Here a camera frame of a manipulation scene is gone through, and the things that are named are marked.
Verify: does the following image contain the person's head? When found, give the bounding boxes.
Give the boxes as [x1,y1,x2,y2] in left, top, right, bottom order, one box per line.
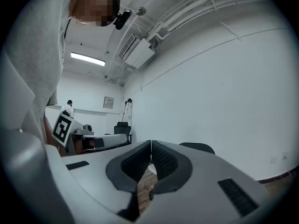
[69,0,121,28]

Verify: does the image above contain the white air conditioner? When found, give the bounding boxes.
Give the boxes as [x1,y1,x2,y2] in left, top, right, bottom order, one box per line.
[118,33,156,70]

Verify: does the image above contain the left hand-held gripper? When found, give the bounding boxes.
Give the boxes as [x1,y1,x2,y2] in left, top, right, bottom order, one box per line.
[51,112,129,155]

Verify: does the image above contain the black folding chair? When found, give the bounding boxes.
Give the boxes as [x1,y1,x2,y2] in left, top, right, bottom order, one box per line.
[178,142,216,155]

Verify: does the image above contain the grey wall panel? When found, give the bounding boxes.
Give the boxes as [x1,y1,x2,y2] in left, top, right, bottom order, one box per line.
[103,96,115,109]

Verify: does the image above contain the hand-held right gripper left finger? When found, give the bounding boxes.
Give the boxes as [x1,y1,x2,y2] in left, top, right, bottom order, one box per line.
[45,140,152,223]

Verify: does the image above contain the black head-mounted camera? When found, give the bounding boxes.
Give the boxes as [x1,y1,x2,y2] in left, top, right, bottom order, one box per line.
[113,10,132,30]

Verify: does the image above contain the white ceiling pipes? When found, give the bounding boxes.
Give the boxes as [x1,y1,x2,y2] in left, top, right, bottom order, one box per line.
[143,0,271,40]

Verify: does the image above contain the person's left forearm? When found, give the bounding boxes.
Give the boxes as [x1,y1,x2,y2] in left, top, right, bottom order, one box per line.
[43,115,62,157]

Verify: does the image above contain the person's grey sweatshirt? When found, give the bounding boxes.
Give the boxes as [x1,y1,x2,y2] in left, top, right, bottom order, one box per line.
[0,0,79,147]

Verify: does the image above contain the folded metal ladder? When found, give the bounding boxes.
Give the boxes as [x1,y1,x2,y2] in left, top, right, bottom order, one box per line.
[121,98,134,128]

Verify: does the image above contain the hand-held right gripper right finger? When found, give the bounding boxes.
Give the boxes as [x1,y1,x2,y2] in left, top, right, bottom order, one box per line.
[139,140,278,224]

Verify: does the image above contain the black office chair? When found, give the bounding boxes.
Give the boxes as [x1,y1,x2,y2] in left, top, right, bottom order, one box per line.
[114,121,133,146]

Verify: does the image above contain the long ceiling light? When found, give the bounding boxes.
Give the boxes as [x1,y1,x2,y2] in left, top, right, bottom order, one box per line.
[70,52,106,67]

